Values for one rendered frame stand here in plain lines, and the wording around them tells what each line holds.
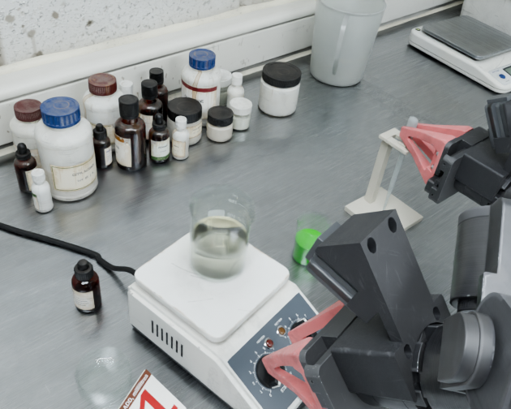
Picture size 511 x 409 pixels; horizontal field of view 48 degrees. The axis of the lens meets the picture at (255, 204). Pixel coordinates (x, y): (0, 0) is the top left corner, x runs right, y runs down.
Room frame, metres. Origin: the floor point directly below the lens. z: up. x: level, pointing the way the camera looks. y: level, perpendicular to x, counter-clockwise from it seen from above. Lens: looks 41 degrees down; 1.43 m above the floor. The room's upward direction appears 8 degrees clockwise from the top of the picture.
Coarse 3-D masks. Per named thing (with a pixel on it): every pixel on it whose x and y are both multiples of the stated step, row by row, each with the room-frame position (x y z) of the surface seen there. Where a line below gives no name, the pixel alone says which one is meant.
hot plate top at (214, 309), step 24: (144, 264) 0.39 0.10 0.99; (168, 264) 0.39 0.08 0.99; (264, 264) 0.41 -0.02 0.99; (144, 288) 0.36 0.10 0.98; (168, 288) 0.36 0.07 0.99; (192, 288) 0.37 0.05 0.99; (216, 288) 0.37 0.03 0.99; (240, 288) 0.38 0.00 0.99; (264, 288) 0.38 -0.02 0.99; (192, 312) 0.34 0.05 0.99; (216, 312) 0.34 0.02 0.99; (240, 312) 0.34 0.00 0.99; (216, 336) 0.31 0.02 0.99
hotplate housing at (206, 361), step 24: (288, 288) 0.40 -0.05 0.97; (144, 312) 0.36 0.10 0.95; (168, 312) 0.35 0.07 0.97; (264, 312) 0.36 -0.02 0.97; (144, 336) 0.36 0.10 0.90; (168, 336) 0.34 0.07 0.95; (192, 336) 0.32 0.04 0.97; (240, 336) 0.33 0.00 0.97; (192, 360) 0.32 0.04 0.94; (216, 360) 0.30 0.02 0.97; (216, 384) 0.30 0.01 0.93; (240, 384) 0.29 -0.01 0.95; (240, 408) 0.28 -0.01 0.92; (288, 408) 0.29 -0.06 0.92
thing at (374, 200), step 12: (384, 132) 0.64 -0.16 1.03; (396, 132) 0.64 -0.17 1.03; (384, 144) 0.64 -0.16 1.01; (396, 144) 0.61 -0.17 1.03; (384, 156) 0.63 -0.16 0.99; (384, 168) 0.64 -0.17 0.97; (372, 180) 0.64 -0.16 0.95; (372, 192) 0.63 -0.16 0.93; (384, 192) 0.66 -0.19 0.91; (348, 204) 0.62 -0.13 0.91; (360, 204) 0.63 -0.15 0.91; (372, 204) 0.63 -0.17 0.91; (396, 204) 0.64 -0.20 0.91; (408, 216) 0.62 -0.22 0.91; (420, 216) 0.62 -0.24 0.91; (408, 228) 0.60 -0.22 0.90
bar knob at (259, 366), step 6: (258, 366) 0.31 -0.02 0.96; (282, 366) 0.31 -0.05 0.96; (258, 372) 0.30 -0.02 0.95; (264, 372) 0.31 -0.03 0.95; (258, 378) 0.30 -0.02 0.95; (264, 378) 0.30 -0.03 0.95; (270, 378) 0.30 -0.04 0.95; (264, 384) 0.30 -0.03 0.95; (270, 384) 0.29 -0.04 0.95; (276, 384) 0.29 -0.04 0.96
